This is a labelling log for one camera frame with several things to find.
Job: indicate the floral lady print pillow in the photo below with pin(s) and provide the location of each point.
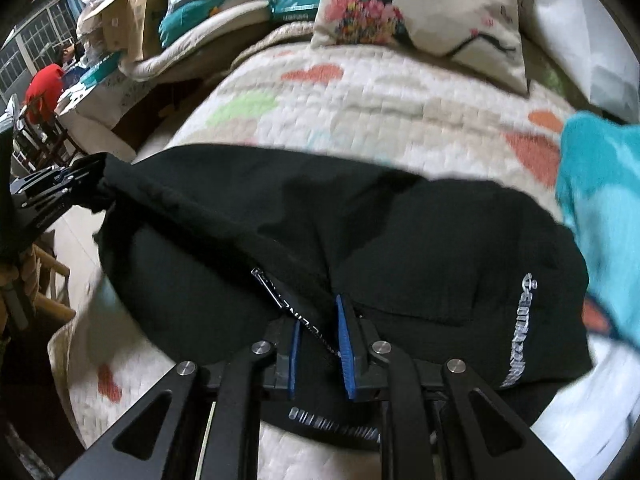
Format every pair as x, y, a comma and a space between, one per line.
481, 35

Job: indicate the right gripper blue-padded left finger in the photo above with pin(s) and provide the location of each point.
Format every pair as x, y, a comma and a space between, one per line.
196, 422

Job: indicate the white pillow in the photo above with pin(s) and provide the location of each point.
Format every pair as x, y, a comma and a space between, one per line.
583, 39

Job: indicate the heart-patterned quilted bedspread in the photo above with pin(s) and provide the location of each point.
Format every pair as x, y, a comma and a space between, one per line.
388, 107

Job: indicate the brown cardboard box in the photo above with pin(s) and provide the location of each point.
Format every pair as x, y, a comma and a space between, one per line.
129, 27

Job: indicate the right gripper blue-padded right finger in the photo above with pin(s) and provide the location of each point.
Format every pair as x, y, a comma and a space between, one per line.
438, 421

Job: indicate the dark wooden chair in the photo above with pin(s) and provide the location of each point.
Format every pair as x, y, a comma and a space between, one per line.
44, 144

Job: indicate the teal tissue box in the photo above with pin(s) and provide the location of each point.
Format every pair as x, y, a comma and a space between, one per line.
288, 11

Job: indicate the turquoise fleece blanket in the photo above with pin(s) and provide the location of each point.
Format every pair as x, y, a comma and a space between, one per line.
597, 189

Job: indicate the black pants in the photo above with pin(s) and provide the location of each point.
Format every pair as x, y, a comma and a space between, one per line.
206, 244

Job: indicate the teal folded towel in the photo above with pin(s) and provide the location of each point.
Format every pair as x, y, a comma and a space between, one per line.
180, 20

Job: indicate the person in red top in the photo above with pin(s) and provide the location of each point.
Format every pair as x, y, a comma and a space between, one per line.
46, 87

